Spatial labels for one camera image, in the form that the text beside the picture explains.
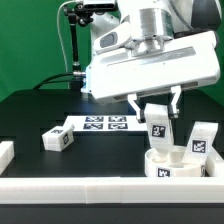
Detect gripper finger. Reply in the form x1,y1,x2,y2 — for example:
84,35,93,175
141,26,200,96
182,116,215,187
127,93,145,123
168,85,182,118

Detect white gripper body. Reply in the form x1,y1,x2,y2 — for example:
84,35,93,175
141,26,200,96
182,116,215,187
86,31,220,103

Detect white round stool seat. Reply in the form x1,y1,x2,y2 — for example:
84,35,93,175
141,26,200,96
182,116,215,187
144,146,205,177

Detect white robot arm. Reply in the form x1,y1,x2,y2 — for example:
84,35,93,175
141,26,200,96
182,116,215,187
82,0,222,122

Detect white marker sheet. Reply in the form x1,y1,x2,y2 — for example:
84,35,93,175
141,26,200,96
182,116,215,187
64,115,147,132

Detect white U-shaped fence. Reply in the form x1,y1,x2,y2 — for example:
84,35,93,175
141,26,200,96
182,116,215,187
0,139,224,205

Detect black cables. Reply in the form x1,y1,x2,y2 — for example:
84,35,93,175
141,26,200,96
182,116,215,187
32,72,84,90

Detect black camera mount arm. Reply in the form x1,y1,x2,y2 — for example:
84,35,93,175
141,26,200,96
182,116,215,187
64,3,93,87

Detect white cable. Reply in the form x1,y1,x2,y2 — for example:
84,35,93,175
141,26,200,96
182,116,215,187
56,0,84,74

